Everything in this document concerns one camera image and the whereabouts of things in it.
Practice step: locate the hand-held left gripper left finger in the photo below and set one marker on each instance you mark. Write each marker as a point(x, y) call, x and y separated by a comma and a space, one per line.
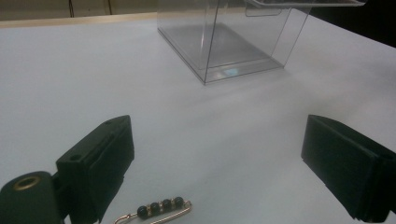
point(99, 165)

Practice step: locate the clear plastic box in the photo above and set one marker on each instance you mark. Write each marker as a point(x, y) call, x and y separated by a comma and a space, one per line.
point(230, 43)

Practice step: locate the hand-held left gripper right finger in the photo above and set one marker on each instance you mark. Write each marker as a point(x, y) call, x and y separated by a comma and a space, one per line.
point(345, 158)

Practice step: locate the gold pin with black beads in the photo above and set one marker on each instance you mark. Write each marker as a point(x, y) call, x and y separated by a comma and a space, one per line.
point(162, 207)

